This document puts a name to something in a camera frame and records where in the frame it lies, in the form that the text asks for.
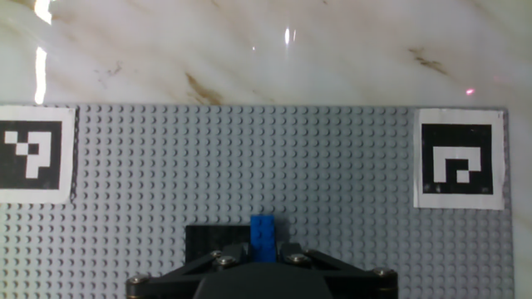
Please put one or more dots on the grey Lego baseplate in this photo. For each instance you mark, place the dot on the grey Lego baseplate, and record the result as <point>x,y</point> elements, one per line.
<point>249,166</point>

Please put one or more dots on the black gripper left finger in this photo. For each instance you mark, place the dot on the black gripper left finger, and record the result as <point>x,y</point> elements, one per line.
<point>174,282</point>

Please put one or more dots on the black white fiducial marker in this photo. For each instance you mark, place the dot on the black white fiducial marker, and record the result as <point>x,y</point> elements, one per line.
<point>31,154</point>
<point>459,160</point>

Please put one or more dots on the black Lego plate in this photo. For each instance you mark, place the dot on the black Lego plate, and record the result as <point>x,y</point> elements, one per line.
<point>212,238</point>

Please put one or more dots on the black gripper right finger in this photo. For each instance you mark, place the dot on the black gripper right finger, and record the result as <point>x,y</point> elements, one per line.
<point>353,282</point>

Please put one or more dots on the blue Lego brick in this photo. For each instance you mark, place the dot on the blue Lego brick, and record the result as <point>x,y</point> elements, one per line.
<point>262,236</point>

